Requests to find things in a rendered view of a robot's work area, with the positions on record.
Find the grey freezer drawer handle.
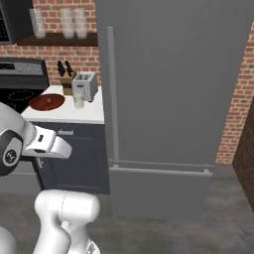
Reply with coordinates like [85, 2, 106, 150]
[108, 166, 213, 179]

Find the dark blue drawer front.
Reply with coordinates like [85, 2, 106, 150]
[32, 121, 107, 138]

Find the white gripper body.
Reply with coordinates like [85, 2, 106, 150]
[50, 135, 73, 160]

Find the grey fridge door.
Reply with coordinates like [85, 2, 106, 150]
[94, 0, 254, 167]

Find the brown wooden bowl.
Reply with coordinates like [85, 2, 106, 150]
[28, 92, 66, 112]

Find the dark blue cupboard door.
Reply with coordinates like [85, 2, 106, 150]
[40, 135, 111, 195]

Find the wooden knife block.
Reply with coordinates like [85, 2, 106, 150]
[57, 60, 78, 96]

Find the silver toaster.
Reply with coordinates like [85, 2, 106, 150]
[71, 71, 99, 103]

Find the glass of lemonade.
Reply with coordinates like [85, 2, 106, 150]
[72, 90, 86, 110]

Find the grey fridge door handle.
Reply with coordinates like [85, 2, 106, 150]
[105, 26, 120, 165]

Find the grey freezer drawer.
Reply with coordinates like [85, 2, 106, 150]
[108, 166, 213, 222]

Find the clear drinking glass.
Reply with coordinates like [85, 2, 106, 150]
[29, 7, 47, 40]
[61, 7, 75, 40]
[73, 7, 89, 40]

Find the black stove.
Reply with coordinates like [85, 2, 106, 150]
[0, 57, 51, 196]

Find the black microwave oven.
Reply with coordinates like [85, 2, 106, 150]
[0, 0, 35, 47]

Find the dark wooden shelf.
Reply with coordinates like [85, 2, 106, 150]
[16, 31, 99, 48]

